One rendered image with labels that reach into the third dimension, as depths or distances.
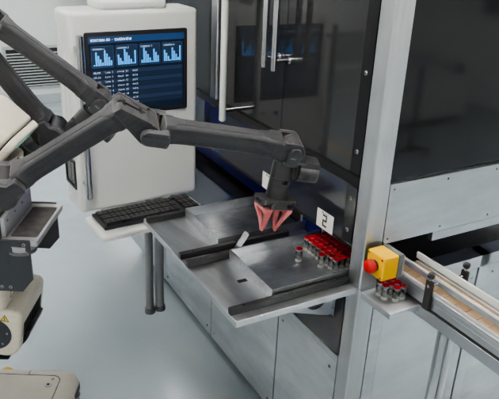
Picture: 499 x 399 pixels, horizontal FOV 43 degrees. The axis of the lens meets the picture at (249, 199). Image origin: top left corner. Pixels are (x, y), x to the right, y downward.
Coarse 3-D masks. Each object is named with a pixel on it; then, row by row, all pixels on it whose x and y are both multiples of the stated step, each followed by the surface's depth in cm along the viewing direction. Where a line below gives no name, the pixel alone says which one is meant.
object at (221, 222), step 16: (192, 208) 225; (208, 208) 228; (224, 208) 232; (240, 208) 233; (208, 224) 220; (224, 224) 221; (240, 224) 221; (256, 224) 222; (288, 224) 216; (304, 224) 219; (224, 240) 205
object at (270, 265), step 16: (272, 240) 204; (288, 240) 207; (240, 256) 200; (256, 256) 200; (272, 256) 201; (288, 256) 201; (304, 256) 201; (256, 272) 191; (272, 272) 191; (288, 272) 192; (304, 272) 192; (320, 272) 193; (336, 272) 186; (272, 288) 183; (288, 288) 179
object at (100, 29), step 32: (96, 0) 221; (128, 0) 224; (160, 0) 230; (64, 32) 219; (96, 32) 219; (128, 32) 226; (160, 32) 232; (192, 32) 240; (96, 64) 223; (128, 64) 230; (160, 64) 237; (192, 64) 245; (64, 96) 232; (128, 96) 234; (160, 96) 241; (192, 96) 250; (96, 160) 237; (128, 160) 245; (160, 160) 252; (192, 160) 260; (96, 192) 242; (128, 192) 250; (160, 192) 258
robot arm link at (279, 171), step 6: (276, 162) 167; (282, 162) 166; (276, 168) 167; (282, 168) 167; (288, 168) 167; (294, 168) 171; (270, 174) 169; (276, 174) 167; (282, 174) 167; (288, 174) 168; (294, 174) 170
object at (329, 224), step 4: (320, 208) 195; (320, 212) 196; (324, 212) 194; (320, 216) 196; (324, 216) 194; (328, 216) 192; (332, 216) 190; (316, 220) 198; (320, 220) 196; (328, 220) 192; (332, 220) 191; (316, 224) 199; (320, 224) 197; (324, 224) 195; (328, 224) 193; (332, 224) 191; (324, 228) 195; (328, 228) 193; (332, 228) 191; (328, 232) 194; (332, 232) 192
